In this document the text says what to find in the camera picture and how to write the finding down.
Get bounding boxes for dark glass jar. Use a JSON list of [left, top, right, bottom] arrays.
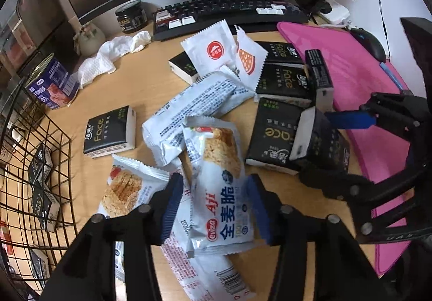
[[115, 0, 148, 34]]

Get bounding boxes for black computer mouse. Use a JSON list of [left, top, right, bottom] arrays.
[[349, 27, 387, 63]]

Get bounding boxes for small beige ceramic vase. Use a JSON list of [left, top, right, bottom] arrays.
[[73, 21, 106, 58]]

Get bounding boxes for white wheat crisp snack packet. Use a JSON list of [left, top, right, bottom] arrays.
[[97, 154, 170, 219], [182, 117, 257, 258]]

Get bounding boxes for blue tin can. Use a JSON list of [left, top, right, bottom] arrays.
[[25, 53, 80, 110]]

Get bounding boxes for pink mouse pad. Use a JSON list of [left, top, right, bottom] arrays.
[[277, 21, 417, 278]]

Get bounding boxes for white snack packet printed back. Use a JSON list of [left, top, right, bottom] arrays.
[[142, 65, 256, 166]]

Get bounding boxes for crumpled white paper towel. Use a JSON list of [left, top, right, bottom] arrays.
[[78, 31, 152, 88]]

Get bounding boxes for dark storage box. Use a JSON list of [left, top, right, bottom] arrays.
[[7, 0, 70, 62]]

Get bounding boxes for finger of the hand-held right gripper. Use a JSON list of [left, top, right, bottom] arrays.
[[298, 139, 432, 245], [324, 92, 424, 141]]

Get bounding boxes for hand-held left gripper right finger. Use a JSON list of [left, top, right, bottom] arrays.
[[247, 174, 382, 301]]

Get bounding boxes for white power strip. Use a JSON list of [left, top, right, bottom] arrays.
[[315, 0, 352, 26]]

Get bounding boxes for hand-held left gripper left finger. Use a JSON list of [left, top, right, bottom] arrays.
[[39, 173, 185, 301]]

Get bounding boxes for black keyboard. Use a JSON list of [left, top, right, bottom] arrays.
[[153, 0, 309, 42]]

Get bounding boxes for blue pen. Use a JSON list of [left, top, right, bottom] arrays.
[[380, 62, 410, 91]]

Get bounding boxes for white sachet orange pizza print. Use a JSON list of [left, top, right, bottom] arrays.
[[233, 27, 269, 92]]

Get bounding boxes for white snack packet barcode side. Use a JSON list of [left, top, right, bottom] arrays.
[[161, 186, 257, 301]]

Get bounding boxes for white sachet red round logo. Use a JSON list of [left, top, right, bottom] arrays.
[[180, 19, 241, 76]]

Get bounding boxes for black wire basket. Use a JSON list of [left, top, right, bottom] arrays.
[[0, 85, 82, 292]]

